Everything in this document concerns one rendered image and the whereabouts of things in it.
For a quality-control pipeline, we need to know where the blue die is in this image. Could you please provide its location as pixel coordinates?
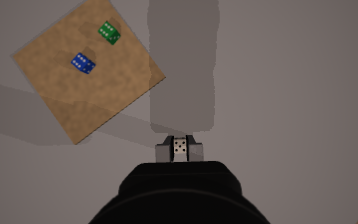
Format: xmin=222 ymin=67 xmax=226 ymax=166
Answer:
xmin=71 ymin=53 xmax=96 ymax=74

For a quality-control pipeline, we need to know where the green die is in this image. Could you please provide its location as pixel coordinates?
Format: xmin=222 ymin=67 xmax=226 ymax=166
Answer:
xmin=98 ymin=21 xmax=121 ymax=45

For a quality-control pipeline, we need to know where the tan square mat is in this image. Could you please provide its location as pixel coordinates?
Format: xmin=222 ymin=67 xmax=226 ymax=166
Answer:
xmin=13 ymin=0 xmax=166 ymax=145

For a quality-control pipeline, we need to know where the white die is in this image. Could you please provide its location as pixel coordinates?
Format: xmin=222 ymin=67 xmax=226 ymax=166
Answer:
xmin=174 ymin=137 xmax=187 ymax=154

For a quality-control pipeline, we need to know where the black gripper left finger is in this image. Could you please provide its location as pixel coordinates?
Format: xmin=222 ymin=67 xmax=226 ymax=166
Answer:
xmin=155 ymin=136 xmax=174 ymax=163

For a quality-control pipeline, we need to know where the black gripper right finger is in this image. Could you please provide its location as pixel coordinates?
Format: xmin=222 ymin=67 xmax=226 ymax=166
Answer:
xmin=186 ymin=135 xmax=204 ymax=162

